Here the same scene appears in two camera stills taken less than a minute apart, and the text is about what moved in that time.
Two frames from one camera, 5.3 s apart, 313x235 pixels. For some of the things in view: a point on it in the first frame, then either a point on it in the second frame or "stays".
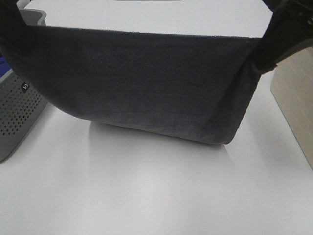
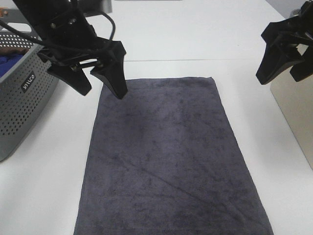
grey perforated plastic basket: x=21 y=104 stays
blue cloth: x=4 y=66 stays
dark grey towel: x=194 y=87 -> x=164 y=158
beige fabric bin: x=292 y=87 stays
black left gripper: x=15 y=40 -> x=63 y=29
